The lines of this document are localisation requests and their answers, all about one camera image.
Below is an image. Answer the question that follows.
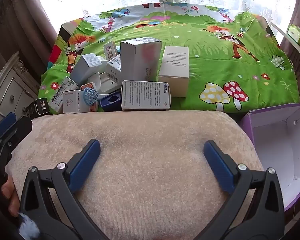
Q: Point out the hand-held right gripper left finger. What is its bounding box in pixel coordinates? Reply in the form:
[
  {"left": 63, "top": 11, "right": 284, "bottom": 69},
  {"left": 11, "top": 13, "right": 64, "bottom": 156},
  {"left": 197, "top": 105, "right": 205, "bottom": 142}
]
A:
[{"left": 19, "top": 139, "right": 108, "bottom": 240}]

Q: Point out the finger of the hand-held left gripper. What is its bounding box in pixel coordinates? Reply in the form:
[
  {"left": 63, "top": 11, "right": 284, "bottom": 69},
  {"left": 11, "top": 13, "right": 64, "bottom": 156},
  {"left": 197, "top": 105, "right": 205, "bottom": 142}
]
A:
[
  {"left": 0, "top": 116, "right": 33, "bottom": 165},
  {"left": 0, "top": 112, "right": 17, "bottom": 143}
]

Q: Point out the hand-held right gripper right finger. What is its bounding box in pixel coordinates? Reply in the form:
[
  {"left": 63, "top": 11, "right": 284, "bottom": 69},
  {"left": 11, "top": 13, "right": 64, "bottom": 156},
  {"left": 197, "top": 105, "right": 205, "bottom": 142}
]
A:
[{"left": 204, "top": 140, "right": 285, "bottom": 240}]

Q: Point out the small black white-label box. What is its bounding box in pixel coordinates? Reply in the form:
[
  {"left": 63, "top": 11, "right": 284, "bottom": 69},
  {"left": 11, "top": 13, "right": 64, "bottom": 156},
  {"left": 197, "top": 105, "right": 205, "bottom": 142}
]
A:
[{"left": 27, "top": 97, "right": 50, "bottom": 117}]

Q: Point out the white green-print box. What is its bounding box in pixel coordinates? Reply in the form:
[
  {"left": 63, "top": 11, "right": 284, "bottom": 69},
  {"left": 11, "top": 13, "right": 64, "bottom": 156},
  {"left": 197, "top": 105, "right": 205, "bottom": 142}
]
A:
[{"left": 48, "top": 77, "right": 77, "bottom": 110}]

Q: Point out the purple cardboard box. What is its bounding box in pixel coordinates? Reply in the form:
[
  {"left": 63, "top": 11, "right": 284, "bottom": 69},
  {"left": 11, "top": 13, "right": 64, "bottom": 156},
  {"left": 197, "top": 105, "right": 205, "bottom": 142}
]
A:
[{"left": 239, "top": 102, "right": 300, "bottom": 212}]

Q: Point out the white box pink lettering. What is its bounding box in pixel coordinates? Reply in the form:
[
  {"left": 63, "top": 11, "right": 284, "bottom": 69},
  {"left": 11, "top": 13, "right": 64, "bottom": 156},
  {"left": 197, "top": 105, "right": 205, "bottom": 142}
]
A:
[{"left": 62, "top": 89, "right": 87, "bottom": 114}]

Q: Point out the dark blue plastic holder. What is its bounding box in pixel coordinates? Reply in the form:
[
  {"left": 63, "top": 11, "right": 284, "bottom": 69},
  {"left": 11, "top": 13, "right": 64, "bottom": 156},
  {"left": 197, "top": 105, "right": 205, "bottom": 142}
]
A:
[{"left": 99, "top": 92, "right": 122, "bottom": 112}]

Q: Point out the toy basketball hoop blue net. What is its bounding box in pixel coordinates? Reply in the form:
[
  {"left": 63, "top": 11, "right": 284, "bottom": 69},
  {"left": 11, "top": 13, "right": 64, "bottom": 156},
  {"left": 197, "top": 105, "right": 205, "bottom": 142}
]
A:
[{"left": 80, "top": 85, "right": 100, "bottom": 113}]

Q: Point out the white plastic tray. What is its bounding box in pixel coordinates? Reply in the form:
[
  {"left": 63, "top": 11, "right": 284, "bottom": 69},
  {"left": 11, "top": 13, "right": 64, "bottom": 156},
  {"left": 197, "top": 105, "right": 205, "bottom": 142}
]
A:
[{"left": 87, "top": 72, "right": 122, "bottom": 93}]

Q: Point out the white cube box printed label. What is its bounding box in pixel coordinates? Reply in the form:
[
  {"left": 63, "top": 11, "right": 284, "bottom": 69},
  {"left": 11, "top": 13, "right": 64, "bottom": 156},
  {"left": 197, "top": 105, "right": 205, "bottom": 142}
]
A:
[{"left": 70, "top": 54, "right": 108, "bottom": 85}]

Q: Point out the white medicine box green label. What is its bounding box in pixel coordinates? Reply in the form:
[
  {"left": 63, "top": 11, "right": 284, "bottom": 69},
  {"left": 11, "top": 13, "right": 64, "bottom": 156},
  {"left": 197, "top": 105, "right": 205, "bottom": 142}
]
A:
[{"left": 121, "top": 80, "right": 171, "bottom": 111}]

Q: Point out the cream cardboard box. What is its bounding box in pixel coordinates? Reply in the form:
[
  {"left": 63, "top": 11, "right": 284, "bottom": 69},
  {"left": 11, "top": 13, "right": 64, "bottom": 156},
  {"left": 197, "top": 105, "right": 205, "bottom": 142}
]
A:
[{"left": 158, "top": 45, "right": 190, "bottom": 98}]

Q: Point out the small white barcode box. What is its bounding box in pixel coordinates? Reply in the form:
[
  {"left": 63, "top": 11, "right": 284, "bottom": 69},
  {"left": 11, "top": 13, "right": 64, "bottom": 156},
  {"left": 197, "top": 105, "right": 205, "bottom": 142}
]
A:
[{"left": 105, "top": 54, "right": 122, "bottom": 84}]

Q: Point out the tall white pink-print box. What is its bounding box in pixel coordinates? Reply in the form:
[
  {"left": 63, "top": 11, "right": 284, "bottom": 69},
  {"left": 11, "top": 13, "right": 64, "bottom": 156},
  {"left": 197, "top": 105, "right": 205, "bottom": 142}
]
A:
[{"left": 120, "top": 37, "right": 163, "bottom": 83}]

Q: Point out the person's left hand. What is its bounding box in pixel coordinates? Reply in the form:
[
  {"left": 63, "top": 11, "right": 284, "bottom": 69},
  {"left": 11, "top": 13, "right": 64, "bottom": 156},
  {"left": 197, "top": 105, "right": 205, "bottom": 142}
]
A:
[{"left": 0, "top": 174, "right": 22, "bottom": 218}]

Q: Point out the carved grey wooden cabinet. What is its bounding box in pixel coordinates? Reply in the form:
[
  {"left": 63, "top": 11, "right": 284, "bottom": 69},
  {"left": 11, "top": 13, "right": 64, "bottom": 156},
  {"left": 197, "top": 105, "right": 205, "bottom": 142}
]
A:
[{"left": 0, "top": 51, "right": 40, "bottom": 128}]

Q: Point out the beige plush cushion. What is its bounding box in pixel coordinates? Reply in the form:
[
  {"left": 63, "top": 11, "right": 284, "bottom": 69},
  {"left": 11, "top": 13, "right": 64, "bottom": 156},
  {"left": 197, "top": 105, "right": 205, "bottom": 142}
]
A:
[{"left": 5, "top": 110, "right": 264, "bottom": 240}]

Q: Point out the green cartoon printed blanket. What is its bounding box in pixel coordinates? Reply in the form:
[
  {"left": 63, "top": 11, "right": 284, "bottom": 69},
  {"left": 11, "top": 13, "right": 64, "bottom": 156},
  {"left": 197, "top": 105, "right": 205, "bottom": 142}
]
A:
[{"left": 40, "top": 2, "right": 300, "bottom": 113}]

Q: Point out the plain brown curtain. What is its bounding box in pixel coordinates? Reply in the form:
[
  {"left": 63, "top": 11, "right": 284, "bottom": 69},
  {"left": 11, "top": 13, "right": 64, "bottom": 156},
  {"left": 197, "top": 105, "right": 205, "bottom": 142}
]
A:
[{"left": 0, "top": 0, "right": 63, "bottom": 75}]

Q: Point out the white curved shelf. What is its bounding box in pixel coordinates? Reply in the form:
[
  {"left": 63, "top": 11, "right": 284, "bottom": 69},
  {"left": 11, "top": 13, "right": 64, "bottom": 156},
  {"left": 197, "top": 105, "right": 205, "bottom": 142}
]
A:
[{"left": 269, "top": 21, "right": 300, "bottom": 68}]

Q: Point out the green tissue pack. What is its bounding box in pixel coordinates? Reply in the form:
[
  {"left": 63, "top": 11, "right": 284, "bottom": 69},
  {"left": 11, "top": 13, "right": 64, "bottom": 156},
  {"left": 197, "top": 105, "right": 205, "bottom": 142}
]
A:
[{"left": 286, "top": 24, "right": 300, "bottom": 48}]

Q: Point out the white frayed strap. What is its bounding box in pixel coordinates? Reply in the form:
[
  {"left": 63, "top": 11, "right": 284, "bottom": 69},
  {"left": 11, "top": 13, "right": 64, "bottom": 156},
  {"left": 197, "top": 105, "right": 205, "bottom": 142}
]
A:
[{"left": 18, "top": 212, "right": 42, "bottom": 240}]

